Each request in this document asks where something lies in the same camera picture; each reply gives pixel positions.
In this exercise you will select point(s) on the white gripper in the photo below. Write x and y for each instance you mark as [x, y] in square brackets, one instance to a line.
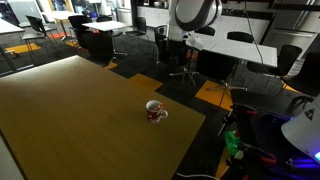
[195, 41]

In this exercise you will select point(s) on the orange red marker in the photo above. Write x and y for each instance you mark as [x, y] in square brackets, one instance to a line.
[158, 107]

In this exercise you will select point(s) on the white rectangular cafeteria table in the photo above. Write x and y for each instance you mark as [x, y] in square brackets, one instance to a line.
[60, 15]
[246, 51]
[105, 25]
[210, 42]
[8, 27]

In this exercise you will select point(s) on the black cafeteria chair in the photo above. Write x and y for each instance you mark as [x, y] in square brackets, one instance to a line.
[173, 53]
[207, 31]
[36, 25]
[288, 56]
[306, 76]
[140, 24]
[96, 45]
[216, 65]
[160, 35]
[240, 36]
[78, 21]
[104, 19]

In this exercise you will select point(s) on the small white countertop pot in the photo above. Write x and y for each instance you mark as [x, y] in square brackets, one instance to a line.
[156, 4]

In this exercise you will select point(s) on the white refrigerator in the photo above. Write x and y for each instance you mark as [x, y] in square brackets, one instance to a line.
[124, 11]

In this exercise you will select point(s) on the red and white mug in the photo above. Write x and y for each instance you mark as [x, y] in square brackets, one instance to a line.
[153, 116]

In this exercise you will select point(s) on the black stand with red clamps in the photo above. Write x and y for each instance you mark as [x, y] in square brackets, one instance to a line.
[245, 126]

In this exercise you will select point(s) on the stainless steel refrigerator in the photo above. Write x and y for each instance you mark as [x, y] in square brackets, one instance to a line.
[293, 26]

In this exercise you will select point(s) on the white dome device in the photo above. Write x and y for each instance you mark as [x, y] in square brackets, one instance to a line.
[303, 165]

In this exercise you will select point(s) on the grey whiteboard panel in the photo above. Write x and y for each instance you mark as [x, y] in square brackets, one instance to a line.
[23, 10]

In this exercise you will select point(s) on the green plastic bracket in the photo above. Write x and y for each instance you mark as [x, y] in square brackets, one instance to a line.
[231, 141]

